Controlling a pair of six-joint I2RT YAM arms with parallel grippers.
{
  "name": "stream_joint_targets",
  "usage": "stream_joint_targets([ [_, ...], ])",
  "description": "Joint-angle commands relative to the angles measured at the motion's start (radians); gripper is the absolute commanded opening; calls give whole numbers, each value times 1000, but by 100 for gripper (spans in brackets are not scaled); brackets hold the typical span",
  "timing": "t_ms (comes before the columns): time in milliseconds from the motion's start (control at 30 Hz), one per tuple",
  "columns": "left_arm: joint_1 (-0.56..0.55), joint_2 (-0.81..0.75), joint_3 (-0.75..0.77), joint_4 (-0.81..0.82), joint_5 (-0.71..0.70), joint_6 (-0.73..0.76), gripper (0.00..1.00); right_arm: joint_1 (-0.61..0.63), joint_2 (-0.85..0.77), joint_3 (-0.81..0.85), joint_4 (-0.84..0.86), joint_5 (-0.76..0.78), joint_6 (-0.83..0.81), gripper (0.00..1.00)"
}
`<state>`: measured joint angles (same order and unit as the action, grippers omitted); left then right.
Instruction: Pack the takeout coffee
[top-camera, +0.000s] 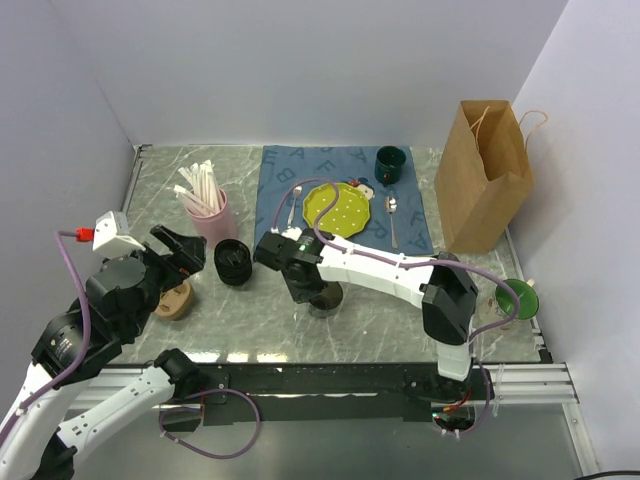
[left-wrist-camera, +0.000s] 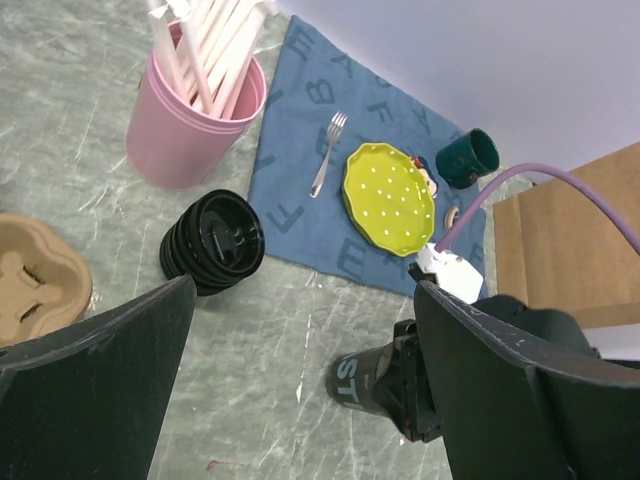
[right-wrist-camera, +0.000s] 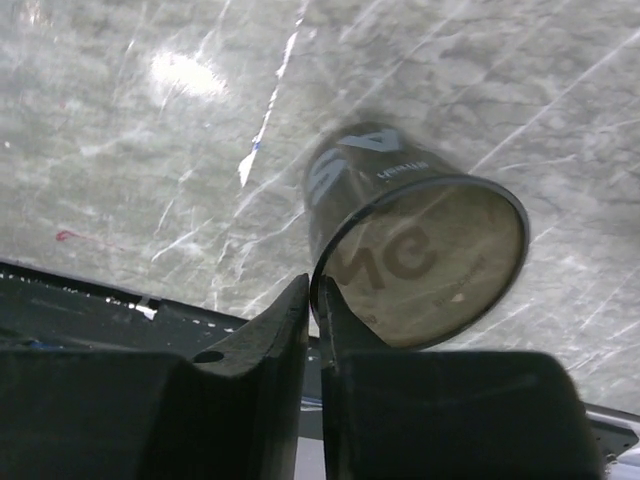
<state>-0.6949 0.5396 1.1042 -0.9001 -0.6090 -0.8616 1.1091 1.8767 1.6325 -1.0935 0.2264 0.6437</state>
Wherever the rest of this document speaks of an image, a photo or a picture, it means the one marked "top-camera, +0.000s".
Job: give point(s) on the yellow dotted plate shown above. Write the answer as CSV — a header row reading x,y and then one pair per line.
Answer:
x,y
348,217

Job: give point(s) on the brown cardboard cup carrier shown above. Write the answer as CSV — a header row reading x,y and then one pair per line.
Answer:
x,y
174,303

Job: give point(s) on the pink straw holder cup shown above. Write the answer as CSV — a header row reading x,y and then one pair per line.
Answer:
x,y
218,227

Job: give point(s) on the brown paper bag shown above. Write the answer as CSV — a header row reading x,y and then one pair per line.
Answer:
x,y
484,175

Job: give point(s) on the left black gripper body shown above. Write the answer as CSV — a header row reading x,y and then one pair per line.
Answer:
x,y
167,271

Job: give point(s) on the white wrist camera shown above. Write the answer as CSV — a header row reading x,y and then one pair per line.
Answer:
x,y
292,233
112,238

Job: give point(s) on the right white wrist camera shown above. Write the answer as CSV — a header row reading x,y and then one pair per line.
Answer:
x,y
292,233

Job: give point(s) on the dark transparent coffee cup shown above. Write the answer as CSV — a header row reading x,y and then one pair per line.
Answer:
x,y
327,302

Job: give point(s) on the silver spoon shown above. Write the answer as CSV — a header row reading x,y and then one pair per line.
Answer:
x,y
391,208

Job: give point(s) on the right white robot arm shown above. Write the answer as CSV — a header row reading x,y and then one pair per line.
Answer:
x,y
443,292

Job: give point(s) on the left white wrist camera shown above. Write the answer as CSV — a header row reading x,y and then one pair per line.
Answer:
x,y
112,238

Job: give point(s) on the small cartoon figurine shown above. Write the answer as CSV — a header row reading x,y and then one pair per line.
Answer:
x,y
363,185

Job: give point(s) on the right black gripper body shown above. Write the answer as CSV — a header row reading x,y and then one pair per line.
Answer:
x,y
302,293

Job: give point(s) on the blue alphabet placemat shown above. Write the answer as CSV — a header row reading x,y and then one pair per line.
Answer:
x,y
297,183

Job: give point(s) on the stack of black lids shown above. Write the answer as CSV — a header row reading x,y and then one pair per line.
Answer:
x,y
233,262

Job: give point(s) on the white wrapped straws bundle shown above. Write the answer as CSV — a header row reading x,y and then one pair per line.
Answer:
x,y
204,197

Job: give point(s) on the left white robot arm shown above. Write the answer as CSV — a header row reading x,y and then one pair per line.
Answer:
x,y
111,310

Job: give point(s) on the silver fork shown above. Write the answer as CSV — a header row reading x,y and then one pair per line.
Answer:
x,y
295,195

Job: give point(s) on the dark green mug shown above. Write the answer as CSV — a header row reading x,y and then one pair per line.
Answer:
x,y
388,164

